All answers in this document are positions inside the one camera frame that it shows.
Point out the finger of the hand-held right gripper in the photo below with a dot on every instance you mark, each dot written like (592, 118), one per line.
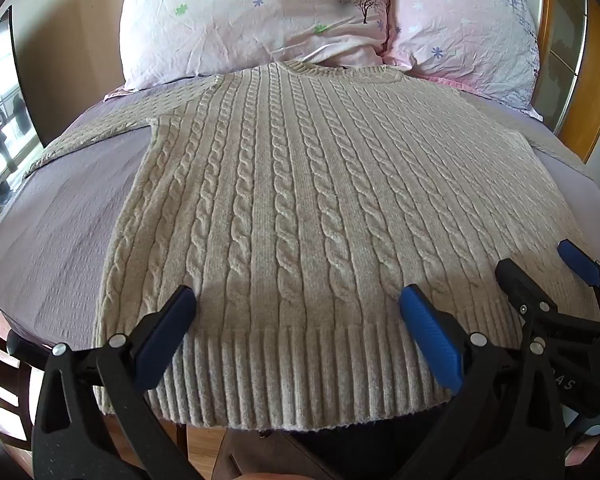
(579, 262)
(516, 280)

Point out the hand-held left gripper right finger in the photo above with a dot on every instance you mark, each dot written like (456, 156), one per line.
(432, 336)

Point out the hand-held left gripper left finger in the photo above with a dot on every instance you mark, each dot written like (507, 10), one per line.
(164, 336)

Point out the person's right hand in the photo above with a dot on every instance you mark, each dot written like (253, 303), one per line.
(584, 452)

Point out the lavender bed sheet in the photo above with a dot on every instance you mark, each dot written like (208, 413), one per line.
(65, 230)

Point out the dark wooden chair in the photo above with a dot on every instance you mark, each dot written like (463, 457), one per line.
(2, 380)

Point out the pink flower-print pillow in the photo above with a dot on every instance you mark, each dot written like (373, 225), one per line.
(460, 30)

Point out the window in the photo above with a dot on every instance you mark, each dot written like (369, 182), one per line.
(0, 130)

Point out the pink tree-print pillow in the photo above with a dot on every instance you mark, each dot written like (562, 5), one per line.
(240, 15)

